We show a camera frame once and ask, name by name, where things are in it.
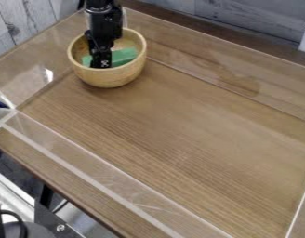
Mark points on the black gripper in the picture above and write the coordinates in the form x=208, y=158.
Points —
x=104, y=19

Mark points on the green rectangular block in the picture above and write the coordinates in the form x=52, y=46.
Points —
x=121, y=56

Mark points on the light wooden bowl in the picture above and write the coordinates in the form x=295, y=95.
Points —
x=110, y=77

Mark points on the black table leg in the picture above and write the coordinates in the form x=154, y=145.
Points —
x=46, y=196

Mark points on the clear acrylic corner bracket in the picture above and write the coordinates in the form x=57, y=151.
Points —
x=124, y=18

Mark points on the clear acrylic tray wall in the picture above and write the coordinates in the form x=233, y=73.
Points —
x=189, y=154

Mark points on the black metal bracket with screw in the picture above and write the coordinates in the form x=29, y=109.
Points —
x=54, y=224

